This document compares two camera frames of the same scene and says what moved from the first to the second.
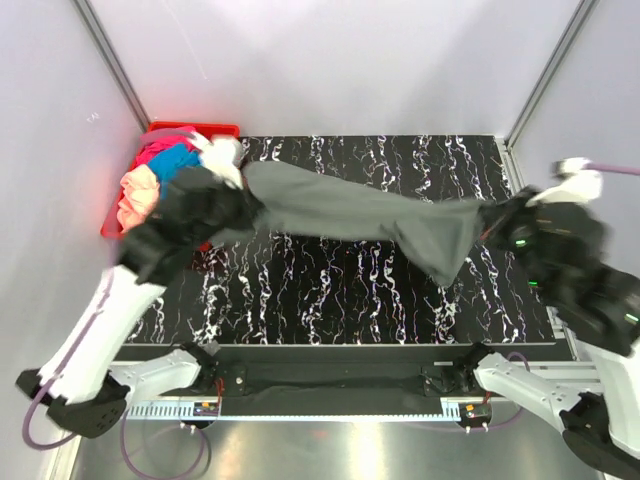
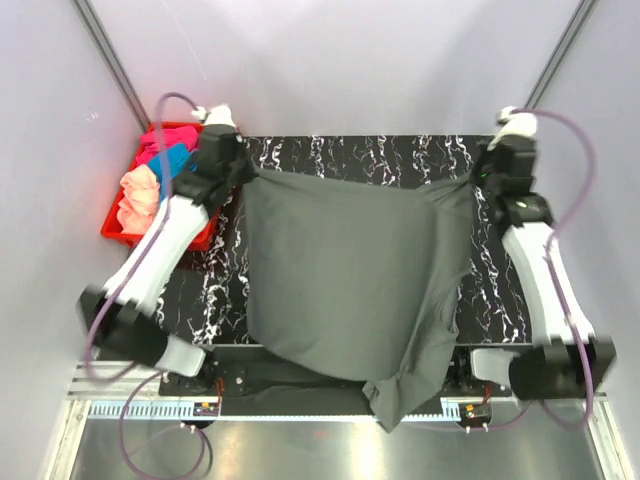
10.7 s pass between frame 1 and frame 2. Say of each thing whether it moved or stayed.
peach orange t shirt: stayed
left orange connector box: stayed
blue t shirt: stayed
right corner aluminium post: stayed
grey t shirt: moved
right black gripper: moved
